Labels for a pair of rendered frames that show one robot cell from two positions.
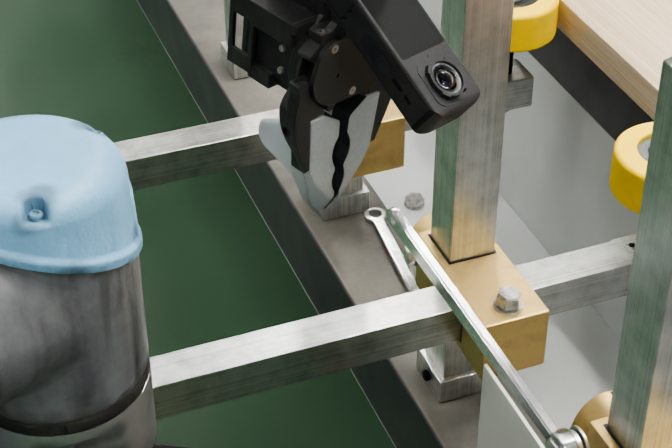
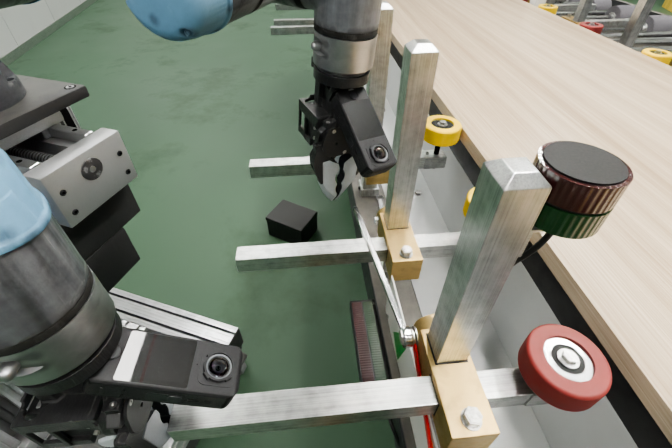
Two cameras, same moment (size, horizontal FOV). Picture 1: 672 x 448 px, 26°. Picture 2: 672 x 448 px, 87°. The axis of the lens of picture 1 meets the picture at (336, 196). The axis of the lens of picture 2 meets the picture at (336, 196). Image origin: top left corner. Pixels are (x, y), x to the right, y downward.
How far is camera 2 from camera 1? 0.44 m
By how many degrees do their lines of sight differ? 13
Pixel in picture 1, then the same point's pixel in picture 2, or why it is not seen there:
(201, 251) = not seen: hidden behind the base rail
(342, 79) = (338, 146)
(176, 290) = (341, 202)
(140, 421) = (63, 347)
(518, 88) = (440, 160)
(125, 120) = not seen: hidden behind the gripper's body
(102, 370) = not seen: outside the picture
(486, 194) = (406, 204)
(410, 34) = (367, 129)
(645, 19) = (496, 140)
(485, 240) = (404, 222)
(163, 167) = (297, 169)
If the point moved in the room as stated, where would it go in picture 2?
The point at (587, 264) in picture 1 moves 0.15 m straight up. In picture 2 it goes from (447, 240) to (467, 168)
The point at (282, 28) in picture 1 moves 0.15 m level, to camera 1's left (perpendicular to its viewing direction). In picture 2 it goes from (313, 118) to (214, 105)
